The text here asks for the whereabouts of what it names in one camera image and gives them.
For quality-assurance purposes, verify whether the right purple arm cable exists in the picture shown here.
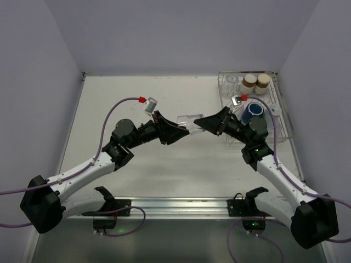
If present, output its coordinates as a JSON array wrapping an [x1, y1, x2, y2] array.
[[241, 94, 351, 243]]

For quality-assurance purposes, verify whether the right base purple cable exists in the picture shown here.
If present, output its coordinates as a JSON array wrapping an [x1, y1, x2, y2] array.
[[228, 218, 285, 263]]

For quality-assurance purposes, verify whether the clear faceted glass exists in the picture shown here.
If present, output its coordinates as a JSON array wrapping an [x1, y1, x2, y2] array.
[[177, 114, 205, 135]]

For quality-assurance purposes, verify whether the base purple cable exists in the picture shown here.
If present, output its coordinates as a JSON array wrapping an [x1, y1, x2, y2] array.
[[94, 207, 146, 237], [228, 218, 285, 263]]

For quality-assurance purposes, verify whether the aluminium mounting rail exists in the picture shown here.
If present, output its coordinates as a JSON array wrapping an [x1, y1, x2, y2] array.
[[65, 196, 291, 220]]

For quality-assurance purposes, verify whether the brown banded cup left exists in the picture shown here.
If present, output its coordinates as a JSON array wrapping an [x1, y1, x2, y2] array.
[[239, 74, 257, 95]]

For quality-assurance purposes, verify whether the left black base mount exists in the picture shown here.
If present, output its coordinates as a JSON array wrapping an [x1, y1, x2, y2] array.
[[93, 186, 132, 233]]

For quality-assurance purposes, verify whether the wire dish rack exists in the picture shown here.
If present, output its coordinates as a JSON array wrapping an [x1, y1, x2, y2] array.
[[217, 71, 291, 144]]

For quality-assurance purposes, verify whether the dark blue mug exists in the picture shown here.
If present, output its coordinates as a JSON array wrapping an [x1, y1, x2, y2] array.
[[241, 102, 264, 124]]

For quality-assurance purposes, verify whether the brown banded cup right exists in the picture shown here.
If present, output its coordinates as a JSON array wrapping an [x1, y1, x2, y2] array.
[[254, 74, 271, 95]]

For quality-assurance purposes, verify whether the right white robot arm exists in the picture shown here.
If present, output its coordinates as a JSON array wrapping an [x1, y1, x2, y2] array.
[[194, 107, 339, 249]]

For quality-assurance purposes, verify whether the brown banded cup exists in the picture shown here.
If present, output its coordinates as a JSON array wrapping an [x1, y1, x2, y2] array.
[[239, 74, 257, 95], [254, 74, 271, 95]]

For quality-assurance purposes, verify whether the clear glass rack back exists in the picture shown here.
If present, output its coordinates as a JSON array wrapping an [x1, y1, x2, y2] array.
[[221, 75, 237, 97]]

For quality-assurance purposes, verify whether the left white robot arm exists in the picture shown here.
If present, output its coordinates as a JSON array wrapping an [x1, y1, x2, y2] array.
[[20, 111, 190, 233]]

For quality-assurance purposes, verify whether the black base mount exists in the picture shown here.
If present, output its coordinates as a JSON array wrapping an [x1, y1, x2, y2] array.
[[227, 187, 268, 234], [93, 186, 132, 233]]

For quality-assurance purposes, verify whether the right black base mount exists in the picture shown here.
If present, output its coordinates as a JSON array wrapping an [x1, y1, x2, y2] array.
[[227, 187, 268, 234]]

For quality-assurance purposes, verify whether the clear glass with sticker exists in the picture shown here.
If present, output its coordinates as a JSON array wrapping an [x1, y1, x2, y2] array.
[[264, 105, 281, 136]]

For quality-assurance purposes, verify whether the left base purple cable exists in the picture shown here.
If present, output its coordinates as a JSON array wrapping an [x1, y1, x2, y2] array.
[[94, 207, 146, 237]]

